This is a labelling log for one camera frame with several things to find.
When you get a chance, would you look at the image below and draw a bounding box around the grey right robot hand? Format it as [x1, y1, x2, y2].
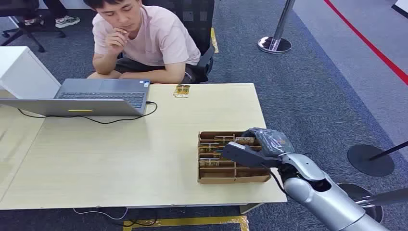
[222, 127, 296, 169]

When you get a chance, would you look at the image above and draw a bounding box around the person's right hand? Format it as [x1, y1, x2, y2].
[104, 27, 129, 57]

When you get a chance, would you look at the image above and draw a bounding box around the person in background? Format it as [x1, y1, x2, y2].
[23, 0, 81, 29]

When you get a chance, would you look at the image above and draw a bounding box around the brown cardboard divider box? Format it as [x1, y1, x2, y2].
[197, 130, 272, 185]

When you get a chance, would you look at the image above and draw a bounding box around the yellow floor tape strip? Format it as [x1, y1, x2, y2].
[210, 27, 220, 54]
[122, 215, 250, 231]

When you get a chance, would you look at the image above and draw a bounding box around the black stanchion with round base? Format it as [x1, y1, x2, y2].
[337, 182, 408, 224]
[346, 140, 408, 178]

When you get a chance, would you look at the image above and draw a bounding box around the black office chair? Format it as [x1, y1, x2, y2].
[141, 0, 216, 84]

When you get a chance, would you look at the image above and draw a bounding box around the grey laptop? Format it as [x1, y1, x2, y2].
[0, 78, 152, 117]

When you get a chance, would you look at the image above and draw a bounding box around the white cabinet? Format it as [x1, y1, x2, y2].
[0, 46, 62, 100]

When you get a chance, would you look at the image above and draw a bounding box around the black office chair base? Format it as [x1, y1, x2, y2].
[0, 18, 66, 53]

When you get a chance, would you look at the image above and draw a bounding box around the chrome stanchion post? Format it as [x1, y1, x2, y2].
[257, 0, 296, 54]

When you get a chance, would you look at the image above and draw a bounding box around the black floor cable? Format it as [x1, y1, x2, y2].
[118, 208, 159, 228]

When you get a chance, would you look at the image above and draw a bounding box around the black laptop power cable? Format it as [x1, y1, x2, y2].
[17, 101, 159, 125]

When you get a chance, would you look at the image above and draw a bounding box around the white cable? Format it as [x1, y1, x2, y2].
[73, 207, 129, 221]

